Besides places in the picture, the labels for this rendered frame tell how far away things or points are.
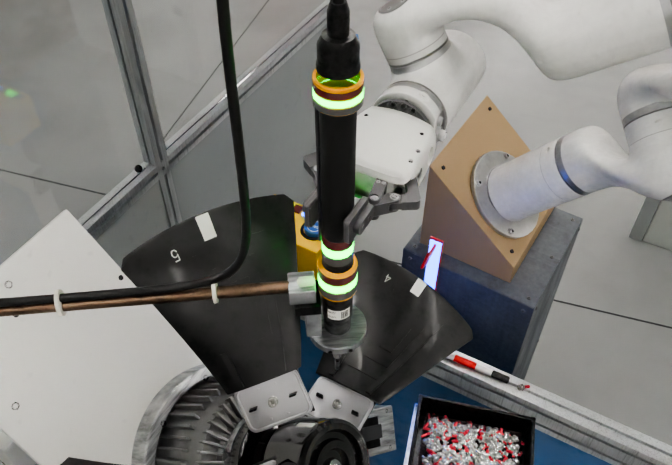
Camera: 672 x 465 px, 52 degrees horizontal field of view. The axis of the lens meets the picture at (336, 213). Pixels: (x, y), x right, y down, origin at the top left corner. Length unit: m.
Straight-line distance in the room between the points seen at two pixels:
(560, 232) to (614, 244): 1.36
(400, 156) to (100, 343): 0.53
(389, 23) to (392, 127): 0.12
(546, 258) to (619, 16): 0.85
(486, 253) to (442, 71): 0.70
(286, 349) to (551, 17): 0.50
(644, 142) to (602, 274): 1.64
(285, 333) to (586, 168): 0.66
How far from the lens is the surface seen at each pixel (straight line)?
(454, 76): 0.83
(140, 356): 1.08
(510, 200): 1.42
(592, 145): 1.32
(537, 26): 0.79
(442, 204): 1.42
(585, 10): 0.80
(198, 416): 1.01
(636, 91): 1.25
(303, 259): 1.35
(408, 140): 0.75
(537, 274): 1.52
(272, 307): 0.89
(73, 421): 1.04
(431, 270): 1.24
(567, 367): 2.55
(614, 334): 2.69
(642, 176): 1.24
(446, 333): 1.11
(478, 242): 1.45
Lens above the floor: 2.06
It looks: 46 degrees down
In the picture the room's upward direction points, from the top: straight up
